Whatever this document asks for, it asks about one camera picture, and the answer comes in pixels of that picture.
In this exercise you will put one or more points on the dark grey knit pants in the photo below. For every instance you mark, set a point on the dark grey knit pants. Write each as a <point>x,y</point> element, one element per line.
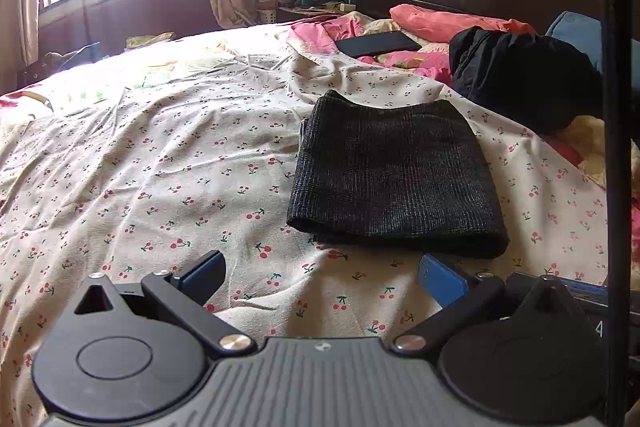
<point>412,177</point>

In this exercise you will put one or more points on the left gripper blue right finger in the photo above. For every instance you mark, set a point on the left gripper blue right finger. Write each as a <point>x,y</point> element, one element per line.
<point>451,286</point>

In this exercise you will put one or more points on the cream fleece blanket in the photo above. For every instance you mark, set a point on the cream fleece blanket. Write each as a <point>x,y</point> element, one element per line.
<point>585,135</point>

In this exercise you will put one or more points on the black smartphone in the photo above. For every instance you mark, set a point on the black smartphone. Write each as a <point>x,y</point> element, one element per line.
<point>377,44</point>

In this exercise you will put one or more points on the cherry print bed sheet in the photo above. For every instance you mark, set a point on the cherry print bed sheet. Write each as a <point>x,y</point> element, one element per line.
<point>148,159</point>

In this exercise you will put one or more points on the pink pillow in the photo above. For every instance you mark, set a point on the pink pillow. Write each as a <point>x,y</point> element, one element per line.
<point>440,26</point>

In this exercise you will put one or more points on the blue pillow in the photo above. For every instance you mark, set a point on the blue pillow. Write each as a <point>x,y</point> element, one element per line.
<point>581,31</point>

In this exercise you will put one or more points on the yellow cloth on bench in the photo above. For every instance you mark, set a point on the yellow cloth on bench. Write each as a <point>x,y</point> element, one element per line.
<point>138,42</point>

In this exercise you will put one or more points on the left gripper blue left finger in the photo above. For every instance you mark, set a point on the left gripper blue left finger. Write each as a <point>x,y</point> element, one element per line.
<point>194,283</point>

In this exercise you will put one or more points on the dark bag by window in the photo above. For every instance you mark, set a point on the dark bag by window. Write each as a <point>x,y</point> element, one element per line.
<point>53,62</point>

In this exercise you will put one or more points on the black jacket on bed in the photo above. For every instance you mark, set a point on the black jacket on bed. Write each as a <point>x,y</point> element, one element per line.
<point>540,82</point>

